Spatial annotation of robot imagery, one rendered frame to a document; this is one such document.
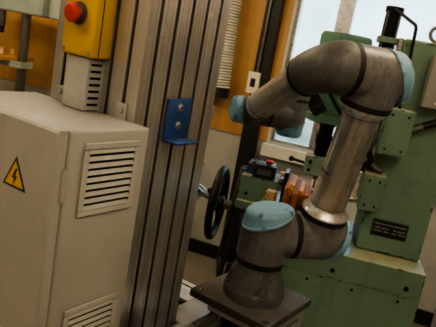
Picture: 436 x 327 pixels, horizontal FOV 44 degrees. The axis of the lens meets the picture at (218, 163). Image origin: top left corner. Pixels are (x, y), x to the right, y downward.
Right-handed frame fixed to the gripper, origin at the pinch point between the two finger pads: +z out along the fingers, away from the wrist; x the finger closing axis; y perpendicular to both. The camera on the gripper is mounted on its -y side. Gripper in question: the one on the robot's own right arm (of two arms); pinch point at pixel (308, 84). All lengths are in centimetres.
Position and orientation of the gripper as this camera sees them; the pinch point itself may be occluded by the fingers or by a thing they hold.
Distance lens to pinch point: 183.8
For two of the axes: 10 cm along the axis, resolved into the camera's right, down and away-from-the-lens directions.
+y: -4.9, -8.7, -0.5
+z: 2.1, -1.8, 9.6
